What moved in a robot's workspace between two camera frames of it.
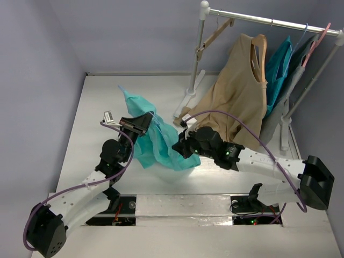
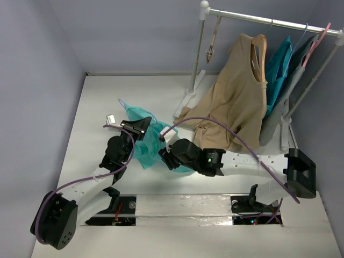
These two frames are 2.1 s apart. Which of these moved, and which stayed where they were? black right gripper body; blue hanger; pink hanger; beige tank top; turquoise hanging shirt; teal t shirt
Moved: black right gripper body; teal t shirt
Stayed: beige tank top; blue hanger; pink hanger; turquoise hanging shirt
